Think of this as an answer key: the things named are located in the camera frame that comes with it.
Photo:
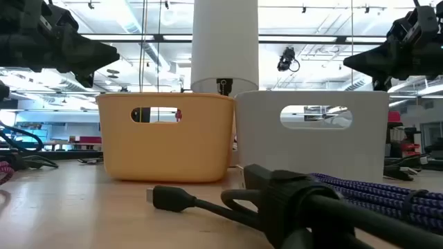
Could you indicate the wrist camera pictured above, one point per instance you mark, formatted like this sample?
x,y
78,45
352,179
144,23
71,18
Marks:
x,y
59,19
415,24

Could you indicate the yellow plastic bin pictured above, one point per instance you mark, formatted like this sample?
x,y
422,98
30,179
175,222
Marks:
x,y
166,152

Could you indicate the black aluminium table frame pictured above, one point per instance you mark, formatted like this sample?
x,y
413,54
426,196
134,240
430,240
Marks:
x,y
69,155

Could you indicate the black overhead camera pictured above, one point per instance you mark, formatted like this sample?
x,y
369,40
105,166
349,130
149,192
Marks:
x,y
286,58

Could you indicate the red storage box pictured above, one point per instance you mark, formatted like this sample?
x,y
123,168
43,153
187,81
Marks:
x,y
394,117

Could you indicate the round ceiling disc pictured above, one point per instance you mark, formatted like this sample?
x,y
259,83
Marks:
x,y
113,72

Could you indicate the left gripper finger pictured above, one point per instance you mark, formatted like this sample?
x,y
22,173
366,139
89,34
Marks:
x,y
95,67
90,52

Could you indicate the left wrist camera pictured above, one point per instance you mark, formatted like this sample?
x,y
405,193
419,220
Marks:
x,y
59,19

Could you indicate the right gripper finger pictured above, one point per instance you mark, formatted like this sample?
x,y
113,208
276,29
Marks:
x,y
377,72
373,57

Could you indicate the black lamp socket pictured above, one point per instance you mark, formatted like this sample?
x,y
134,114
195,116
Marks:
x,y
224,85

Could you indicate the white plastic bin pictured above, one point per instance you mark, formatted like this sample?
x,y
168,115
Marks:
x,y
311,152

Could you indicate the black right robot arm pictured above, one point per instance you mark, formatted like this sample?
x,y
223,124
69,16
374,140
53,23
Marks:
x,y
436,65

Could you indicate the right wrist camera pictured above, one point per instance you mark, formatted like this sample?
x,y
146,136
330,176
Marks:
x,y
415,24

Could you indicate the white cylindrical lamp shade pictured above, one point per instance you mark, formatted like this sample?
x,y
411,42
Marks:
x,y
225,41

